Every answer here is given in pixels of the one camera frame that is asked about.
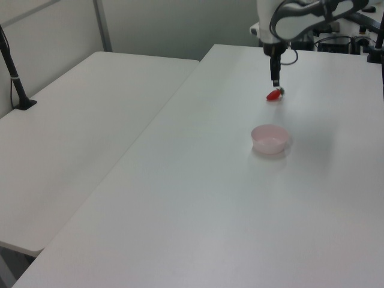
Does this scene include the white side table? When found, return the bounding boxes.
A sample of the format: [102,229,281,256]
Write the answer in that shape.
[0,50,201,253]

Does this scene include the black electronics box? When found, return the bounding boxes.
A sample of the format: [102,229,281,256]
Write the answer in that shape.
[317,35,352,54]

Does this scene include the grey aluminium wall post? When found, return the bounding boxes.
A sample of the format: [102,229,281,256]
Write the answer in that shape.
[92,0,113,52]

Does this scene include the red toy strawberry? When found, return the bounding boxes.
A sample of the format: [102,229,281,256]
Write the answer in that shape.
[266,86,286,103]

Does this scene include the black clamp stand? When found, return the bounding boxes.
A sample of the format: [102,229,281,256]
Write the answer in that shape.
[344,11,384,64]

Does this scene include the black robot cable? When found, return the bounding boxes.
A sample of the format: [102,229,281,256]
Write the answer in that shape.
[281,48,299,66]

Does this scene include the black camera stand pole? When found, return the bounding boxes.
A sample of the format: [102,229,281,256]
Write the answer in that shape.
[0,23,38,112]

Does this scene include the pink plastic bowl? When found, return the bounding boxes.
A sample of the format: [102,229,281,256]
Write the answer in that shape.
[250,124,290,155]

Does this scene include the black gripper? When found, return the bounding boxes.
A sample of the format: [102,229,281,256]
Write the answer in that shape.
[263,41,290,88]

